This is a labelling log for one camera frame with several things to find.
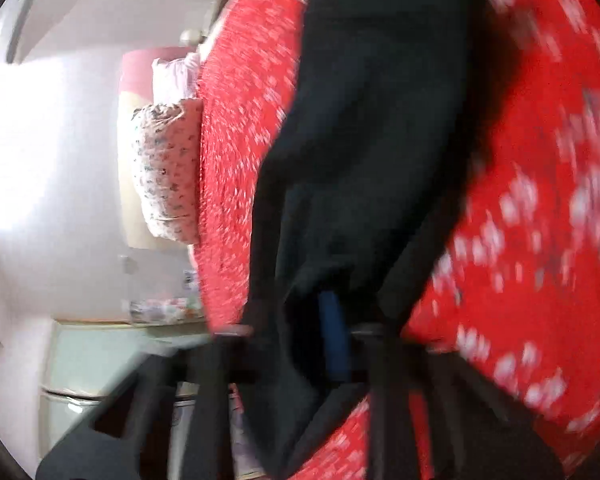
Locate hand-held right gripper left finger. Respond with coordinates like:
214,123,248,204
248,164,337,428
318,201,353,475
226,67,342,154
36,332,256,480

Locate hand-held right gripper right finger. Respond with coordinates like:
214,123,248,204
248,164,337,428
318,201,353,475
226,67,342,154
320,290,563,480

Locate black pants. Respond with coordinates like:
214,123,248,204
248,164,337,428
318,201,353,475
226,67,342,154
250,0,487,480

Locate floral sliding wardrobe door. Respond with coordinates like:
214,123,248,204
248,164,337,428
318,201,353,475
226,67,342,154
39,320,241,466

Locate white floral pillow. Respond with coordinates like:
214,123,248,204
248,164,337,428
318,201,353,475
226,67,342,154
131,99,204,244

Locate red floral bedspread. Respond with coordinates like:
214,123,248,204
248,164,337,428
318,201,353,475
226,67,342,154
189,0,600,480

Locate pink pillow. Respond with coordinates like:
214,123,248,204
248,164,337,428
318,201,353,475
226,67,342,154
152,52,202,107

